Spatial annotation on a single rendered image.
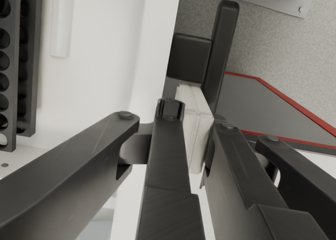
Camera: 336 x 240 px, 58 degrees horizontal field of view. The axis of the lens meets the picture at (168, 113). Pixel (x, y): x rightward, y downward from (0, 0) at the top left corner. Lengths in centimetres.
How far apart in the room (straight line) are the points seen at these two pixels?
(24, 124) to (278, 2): 98
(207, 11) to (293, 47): 33
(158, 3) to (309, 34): 105
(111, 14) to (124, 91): 6
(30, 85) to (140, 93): 11
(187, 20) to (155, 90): 93
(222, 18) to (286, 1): 96
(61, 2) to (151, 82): 12
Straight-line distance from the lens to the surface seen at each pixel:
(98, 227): 42
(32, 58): 25
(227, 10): 19
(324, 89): 125
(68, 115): 29
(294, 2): 116
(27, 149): 31
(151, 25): 17
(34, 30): 25
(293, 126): 55
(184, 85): 19
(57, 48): 27
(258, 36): 114
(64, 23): 26
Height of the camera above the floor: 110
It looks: 73 degrees down
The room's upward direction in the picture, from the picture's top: 177 degrees counter-clockwise
